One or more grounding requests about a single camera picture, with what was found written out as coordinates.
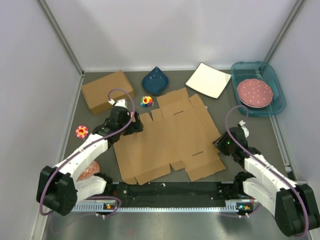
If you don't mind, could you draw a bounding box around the brown cardboard box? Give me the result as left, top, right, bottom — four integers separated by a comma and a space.
81, 71, 135, 115
114, 88, 226, 185

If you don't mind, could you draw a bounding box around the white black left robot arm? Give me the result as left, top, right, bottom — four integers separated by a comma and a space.
36, 106, 144, 216

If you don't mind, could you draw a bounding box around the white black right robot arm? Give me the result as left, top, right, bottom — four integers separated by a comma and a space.
213, 124, 320, 237

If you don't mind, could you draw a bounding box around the closed brown cardboard box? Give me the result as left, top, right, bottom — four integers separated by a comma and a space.
81, 71, 135, 115

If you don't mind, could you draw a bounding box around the rainbow flower plush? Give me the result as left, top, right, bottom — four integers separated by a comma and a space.
140, 96, 154, 107

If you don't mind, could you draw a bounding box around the pink flower plush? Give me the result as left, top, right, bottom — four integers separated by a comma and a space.
75, 125, 89, 139

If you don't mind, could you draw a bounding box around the dark blue ceramic bowl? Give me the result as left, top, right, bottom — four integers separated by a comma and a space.
141, 66, 169, 96

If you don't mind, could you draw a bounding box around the pink dotted plate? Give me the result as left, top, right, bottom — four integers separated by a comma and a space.
236, 78, 274, 109

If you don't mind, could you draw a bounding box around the white square plate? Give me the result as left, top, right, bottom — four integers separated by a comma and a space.
185, 62, 231, 99

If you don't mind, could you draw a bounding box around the teal plastic bin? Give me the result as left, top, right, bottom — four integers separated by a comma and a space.
231, 61, 286, 117

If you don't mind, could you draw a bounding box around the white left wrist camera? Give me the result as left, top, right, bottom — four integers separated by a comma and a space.
108, 98, 128, 109

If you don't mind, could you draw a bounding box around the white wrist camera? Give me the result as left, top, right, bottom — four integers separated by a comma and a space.
108, 98, 128, 109
238, 120, 250, 138

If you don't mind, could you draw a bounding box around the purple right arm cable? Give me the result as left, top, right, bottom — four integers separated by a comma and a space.
225, 105, 307, 238

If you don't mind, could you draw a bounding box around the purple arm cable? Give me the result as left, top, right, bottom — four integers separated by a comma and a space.
39, 88, 138, 216
225, 105, 307, 238

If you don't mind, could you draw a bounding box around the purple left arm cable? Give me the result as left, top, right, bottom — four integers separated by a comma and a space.
39, 88, 138, 216

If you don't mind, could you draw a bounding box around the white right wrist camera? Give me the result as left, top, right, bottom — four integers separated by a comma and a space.
238, 120, 250, 138

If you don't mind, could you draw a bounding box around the grey slotted cable duct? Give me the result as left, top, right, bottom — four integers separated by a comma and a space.
71, 200, 253, 213

